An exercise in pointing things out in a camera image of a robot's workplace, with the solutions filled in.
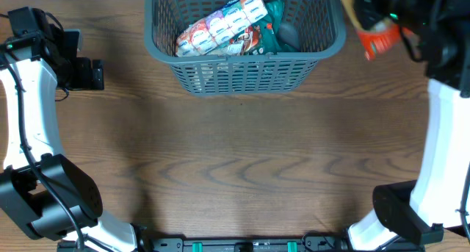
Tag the green lidded jar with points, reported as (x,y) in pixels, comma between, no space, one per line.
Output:
(288,34)

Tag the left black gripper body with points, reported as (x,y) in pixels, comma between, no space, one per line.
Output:
(76,73)

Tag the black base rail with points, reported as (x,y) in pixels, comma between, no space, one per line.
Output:
(308,243)

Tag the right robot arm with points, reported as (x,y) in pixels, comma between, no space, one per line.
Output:
(408,215)

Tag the Kleenex tissue multipack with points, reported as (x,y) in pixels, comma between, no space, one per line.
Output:
(218,29)

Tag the beige brown paper bag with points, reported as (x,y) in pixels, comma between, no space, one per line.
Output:
(231,50)

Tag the green Nescafe coffee bag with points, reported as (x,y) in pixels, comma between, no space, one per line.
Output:
(263,37)

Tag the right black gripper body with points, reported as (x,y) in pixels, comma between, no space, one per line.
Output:
(405,6)

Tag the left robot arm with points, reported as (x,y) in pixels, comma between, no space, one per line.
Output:
(42,191)

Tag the grey plastic laundry basket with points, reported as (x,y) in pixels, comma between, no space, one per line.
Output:
(320,26)

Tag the orange biscuit packet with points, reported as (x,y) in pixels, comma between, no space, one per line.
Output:
(380,38)

